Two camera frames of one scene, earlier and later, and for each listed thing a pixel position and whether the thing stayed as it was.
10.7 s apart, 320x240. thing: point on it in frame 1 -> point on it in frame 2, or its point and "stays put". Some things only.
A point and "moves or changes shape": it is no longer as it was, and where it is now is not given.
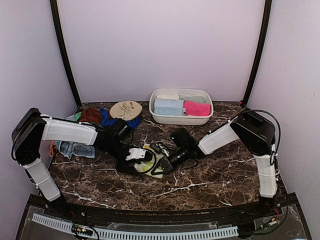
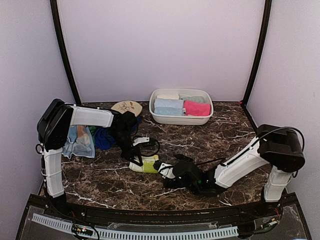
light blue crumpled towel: x=68 y=149 stays put
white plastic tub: x=181 y=106 stays put
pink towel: x=195 y=108 stays put
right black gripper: x=166 y=162 -> x=181 y=158
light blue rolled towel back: x=169 y=103 stays put
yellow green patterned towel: x=147 y=167 moves or changes shape
